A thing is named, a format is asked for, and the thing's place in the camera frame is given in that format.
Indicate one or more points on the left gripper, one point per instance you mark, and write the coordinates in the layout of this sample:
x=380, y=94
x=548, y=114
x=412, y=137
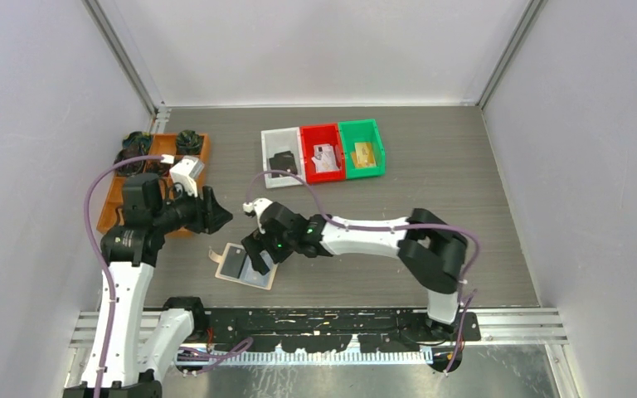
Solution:
x=208, y=215

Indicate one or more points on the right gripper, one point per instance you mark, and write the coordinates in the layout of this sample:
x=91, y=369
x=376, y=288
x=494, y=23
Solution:
x=254, y=246

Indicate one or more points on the beige card holder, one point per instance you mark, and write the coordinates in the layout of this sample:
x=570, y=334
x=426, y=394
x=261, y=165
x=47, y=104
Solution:
x=228, y=277

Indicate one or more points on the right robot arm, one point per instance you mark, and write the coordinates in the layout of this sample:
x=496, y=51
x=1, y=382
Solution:
x=430, y=249

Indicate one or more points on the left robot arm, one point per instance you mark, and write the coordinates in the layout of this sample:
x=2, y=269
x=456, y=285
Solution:
x=120, y=364

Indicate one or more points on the white card in red bin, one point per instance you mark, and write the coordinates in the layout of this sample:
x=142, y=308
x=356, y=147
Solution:
x=324, y=159

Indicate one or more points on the gold card in green bin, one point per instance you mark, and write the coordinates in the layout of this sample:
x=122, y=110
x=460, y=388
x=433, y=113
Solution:
x=363, y=155

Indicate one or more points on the dark fabric bundle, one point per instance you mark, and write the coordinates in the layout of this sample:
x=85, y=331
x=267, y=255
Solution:
x=129, y=169
x=188, y=142
x=137, y=143

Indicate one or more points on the orange wooden compartment tray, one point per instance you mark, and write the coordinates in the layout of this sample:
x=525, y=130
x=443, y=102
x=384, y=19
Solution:
x=163, y=143

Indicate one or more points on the white plastic bin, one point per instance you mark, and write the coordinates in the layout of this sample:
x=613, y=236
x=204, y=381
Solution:
x=279, y=140

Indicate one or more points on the red plastic bin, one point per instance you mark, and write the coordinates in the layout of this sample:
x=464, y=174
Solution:
x=321, y=134

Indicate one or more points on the green plastic bin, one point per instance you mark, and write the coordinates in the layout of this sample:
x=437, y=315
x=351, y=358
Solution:
x=365, y=130

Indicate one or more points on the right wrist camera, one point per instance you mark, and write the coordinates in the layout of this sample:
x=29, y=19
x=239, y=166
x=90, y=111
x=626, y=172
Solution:
x=256, y=207

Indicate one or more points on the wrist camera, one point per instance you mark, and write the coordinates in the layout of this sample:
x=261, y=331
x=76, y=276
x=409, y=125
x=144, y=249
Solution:
x=186, y=172
x=256, y=207

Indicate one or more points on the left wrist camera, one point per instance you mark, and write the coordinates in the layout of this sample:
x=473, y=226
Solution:
x=186, y=172

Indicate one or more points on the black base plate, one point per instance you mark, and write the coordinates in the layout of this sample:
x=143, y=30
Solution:
x=328, y=337

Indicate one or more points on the aluminium rail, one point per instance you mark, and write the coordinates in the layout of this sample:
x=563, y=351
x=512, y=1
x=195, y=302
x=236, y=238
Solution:
x=519, y=326

